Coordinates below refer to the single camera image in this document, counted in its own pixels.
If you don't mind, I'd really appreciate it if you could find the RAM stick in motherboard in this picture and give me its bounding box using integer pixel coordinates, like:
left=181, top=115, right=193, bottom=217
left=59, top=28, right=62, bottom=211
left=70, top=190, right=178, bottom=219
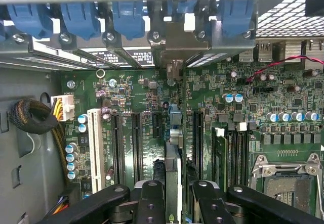
left=212, top=127, right=228, bottom=192

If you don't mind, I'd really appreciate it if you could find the short black expansion slot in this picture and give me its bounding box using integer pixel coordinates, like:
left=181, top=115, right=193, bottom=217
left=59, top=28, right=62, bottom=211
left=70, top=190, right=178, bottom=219
left=151, top=112, right=164, bottom=139

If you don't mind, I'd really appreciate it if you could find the white expansion slot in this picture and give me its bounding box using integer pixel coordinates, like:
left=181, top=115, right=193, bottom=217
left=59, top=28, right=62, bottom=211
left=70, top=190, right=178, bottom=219
left=87, top=107, right=106, bottom=195

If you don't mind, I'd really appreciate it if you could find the metal CPU socket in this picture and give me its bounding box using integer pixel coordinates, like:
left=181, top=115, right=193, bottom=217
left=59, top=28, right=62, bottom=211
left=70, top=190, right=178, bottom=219
left=250, top=152, right=324, bottom=218

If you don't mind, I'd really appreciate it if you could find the green motherboard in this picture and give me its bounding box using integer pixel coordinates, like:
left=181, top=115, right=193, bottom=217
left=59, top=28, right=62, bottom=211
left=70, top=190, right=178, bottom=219
left=59, top=57, right=324, bottom=224

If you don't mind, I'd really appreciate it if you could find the white power connector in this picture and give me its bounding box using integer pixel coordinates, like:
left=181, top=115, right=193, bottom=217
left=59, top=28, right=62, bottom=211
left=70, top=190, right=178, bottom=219
left=50, top=94, right=76, bottom=123

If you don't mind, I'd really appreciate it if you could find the open grey PC case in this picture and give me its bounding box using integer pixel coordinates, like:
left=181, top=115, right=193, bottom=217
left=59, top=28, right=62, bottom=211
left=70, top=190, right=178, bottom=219
left=0, top=0, right=324, bottom=224

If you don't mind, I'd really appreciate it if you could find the blue slot retention clip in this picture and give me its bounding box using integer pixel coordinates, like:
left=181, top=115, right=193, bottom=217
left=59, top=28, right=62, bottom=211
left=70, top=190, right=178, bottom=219
left=7, top=3, right=54, bottom=39
left=111, top=1, right=146, bottom=40
left=60, top=2, right=102, bottom=40
left=166, top=0, right=198, bottom=16
left=219, top=0, right=255, bottom=38

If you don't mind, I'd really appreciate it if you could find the black braided cable bundle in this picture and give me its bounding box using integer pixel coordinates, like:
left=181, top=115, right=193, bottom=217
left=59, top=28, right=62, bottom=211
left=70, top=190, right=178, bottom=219
left=8, top=98, right=69, bottom=186

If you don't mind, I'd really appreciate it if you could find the red and black wire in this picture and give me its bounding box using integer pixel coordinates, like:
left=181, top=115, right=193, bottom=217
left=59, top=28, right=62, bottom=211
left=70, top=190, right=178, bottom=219
left=246, top=55, right=324, bottom=83

